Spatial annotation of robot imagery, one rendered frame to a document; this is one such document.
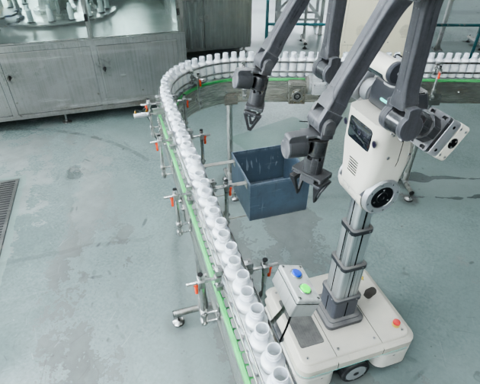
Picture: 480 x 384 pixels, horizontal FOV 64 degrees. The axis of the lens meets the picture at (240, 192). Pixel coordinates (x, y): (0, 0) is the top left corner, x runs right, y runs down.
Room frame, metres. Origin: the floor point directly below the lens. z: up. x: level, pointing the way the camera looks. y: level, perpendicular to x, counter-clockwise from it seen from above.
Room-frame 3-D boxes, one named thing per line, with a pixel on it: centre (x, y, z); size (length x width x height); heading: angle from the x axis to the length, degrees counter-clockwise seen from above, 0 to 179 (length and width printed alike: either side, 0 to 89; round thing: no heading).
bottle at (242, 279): (0.73, -0.01, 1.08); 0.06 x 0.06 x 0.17
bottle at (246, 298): (0.67, -0.02, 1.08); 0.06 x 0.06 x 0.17
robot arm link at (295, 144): (0.93, -0.18, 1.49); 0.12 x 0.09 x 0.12; 108
